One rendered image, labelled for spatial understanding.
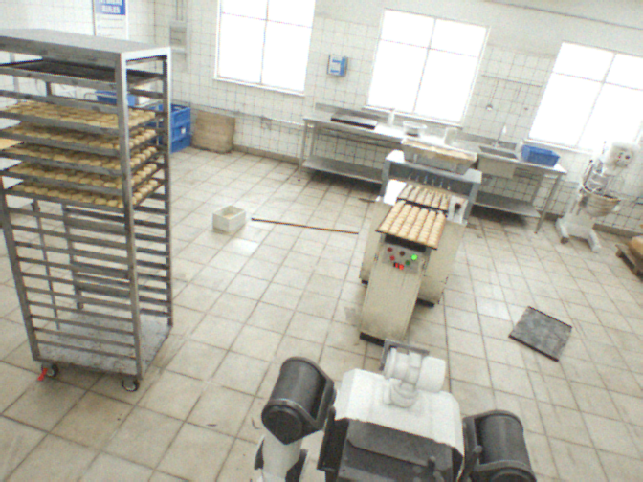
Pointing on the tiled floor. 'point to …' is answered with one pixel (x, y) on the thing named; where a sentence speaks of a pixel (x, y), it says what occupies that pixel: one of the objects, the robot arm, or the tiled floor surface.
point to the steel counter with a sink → (501, 159)
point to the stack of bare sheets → (542, 333)
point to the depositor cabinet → (454, 230)
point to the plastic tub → (229, 218)
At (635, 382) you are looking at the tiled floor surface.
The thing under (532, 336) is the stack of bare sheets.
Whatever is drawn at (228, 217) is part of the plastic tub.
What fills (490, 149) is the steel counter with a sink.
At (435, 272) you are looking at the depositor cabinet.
